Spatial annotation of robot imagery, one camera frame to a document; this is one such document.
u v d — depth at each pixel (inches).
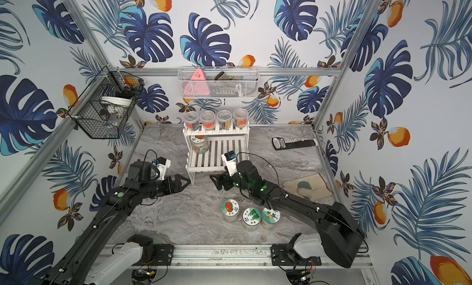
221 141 38.4
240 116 31.3
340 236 16.4
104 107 36.3
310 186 36.7
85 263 16.6
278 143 43.7
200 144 33.7
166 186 25.6
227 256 29.6
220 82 36.5
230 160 26.7
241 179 24.4
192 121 30.4
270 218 30.1
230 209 31.0
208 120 30.3
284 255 29.4
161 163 27.1
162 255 28.8
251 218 30.0
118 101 31.5
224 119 30.7
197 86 35.4
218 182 27.3
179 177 26.7
